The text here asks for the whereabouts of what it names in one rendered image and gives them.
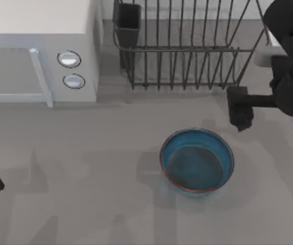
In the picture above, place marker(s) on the pale grey rounded box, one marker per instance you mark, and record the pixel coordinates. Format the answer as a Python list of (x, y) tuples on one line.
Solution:
[(262, 58)]

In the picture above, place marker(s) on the blue bowl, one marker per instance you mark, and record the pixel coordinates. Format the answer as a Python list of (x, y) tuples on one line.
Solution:
[(196, 166)]

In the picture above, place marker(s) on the black cutlery holder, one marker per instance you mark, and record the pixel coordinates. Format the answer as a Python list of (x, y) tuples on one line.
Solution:
[(127, 23)]

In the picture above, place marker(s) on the small microwave knob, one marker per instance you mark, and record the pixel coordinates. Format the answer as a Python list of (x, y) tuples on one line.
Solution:
[(73, 81)]

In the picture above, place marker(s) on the large microwave knob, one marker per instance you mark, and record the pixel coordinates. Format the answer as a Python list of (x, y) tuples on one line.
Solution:
[(69, 59)]

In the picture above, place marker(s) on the pale microwave oven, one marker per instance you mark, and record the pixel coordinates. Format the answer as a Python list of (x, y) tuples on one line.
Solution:
[(67, 25)]

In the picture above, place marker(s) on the microwave glass door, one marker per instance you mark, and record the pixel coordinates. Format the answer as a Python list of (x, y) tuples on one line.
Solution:
[(6, 71)]

